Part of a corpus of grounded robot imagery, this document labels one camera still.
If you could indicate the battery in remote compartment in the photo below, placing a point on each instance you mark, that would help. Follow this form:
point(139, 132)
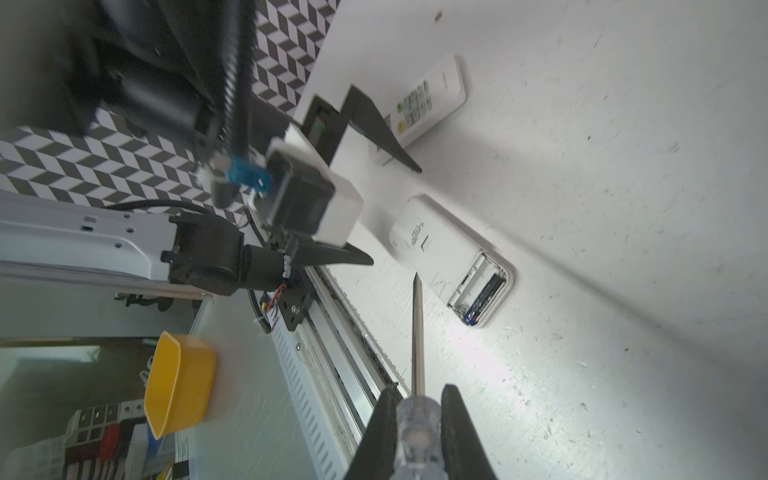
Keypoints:
point(482, 301)

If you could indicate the clear handle screwdriver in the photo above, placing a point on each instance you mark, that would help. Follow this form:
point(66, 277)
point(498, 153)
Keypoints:
point(418, 452)

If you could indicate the yellow plastic bin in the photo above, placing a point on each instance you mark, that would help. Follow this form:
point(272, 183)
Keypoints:
point(179, 383)

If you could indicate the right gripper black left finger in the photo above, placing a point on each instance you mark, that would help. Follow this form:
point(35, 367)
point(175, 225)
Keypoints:
point(376, 451)

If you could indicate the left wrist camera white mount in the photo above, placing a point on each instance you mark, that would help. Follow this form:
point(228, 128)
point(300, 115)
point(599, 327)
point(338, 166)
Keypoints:
point(306, 198)

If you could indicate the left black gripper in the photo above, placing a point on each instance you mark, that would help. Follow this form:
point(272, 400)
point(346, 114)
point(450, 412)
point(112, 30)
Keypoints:
point(265, 269)

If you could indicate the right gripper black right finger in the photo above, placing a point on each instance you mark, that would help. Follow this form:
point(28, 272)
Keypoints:
point(463, 453)

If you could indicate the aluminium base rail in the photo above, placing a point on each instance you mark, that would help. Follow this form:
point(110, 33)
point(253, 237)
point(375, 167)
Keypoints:
point(334, 368)

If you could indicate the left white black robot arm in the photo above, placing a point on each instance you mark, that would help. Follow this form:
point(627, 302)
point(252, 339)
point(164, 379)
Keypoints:
point(154, 143)

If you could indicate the white remote with barcode label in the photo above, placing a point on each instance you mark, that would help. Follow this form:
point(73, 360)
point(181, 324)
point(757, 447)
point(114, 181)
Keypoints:
point(437, 95)

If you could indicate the white remote with back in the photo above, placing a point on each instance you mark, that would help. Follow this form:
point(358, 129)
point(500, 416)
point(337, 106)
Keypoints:
point(451, 261)

